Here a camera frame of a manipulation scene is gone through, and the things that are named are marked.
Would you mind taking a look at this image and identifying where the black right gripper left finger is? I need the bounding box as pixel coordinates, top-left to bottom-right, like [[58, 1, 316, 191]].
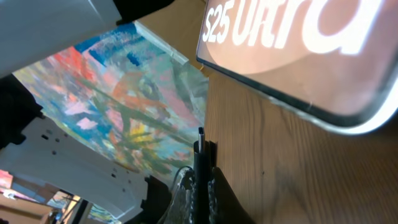
[[158, 169, 195, 224]]

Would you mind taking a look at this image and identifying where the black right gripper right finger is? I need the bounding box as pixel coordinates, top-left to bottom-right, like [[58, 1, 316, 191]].
[[208, 167, 255, 224]]

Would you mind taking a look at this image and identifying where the black USB charging cable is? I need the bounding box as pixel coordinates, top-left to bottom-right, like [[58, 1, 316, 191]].
[[192, 126, 215, 224]]

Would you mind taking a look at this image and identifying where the colourful abstract painting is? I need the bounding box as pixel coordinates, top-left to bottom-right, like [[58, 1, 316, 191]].
[[0, 21, 210, 224]]

